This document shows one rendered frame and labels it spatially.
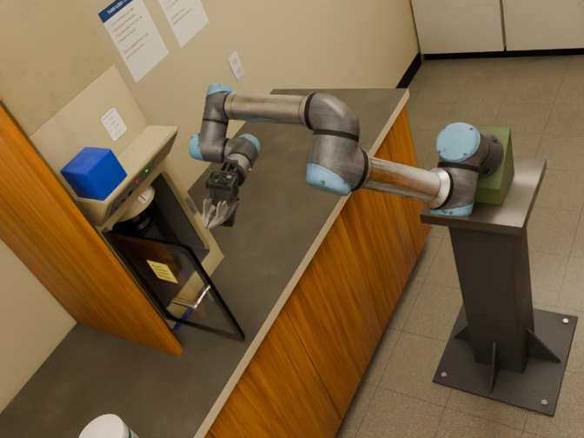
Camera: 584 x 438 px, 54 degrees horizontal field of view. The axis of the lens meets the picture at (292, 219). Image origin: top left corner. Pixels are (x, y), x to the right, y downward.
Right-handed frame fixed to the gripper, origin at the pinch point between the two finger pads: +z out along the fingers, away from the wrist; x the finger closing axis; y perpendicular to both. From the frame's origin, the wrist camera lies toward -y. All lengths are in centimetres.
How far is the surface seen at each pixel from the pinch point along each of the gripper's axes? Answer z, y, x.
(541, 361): -62, -102, 113
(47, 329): -2, -62, -64
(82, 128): -11.9, 15.6, -37.3
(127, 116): -25.7, 12.0, -32.0
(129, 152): -18.1, 5.4, -29.1
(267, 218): -54, -42, -1
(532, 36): -299, -63, 114
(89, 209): 0.3, -0.6, -32.6
